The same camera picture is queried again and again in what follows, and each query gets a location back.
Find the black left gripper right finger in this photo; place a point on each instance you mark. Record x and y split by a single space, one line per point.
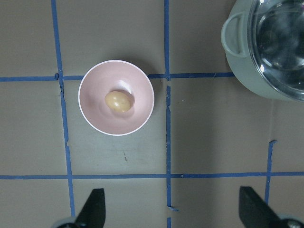
255 213

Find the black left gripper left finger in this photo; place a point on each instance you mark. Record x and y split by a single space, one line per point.
92 214

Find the beige egg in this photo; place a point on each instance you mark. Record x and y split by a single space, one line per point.
118 101

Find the glass pot lid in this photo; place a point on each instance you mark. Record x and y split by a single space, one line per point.
276 39

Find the pale green cooking pot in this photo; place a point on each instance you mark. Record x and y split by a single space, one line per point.
234 39

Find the pink bowl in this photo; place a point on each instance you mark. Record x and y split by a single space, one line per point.
120 76

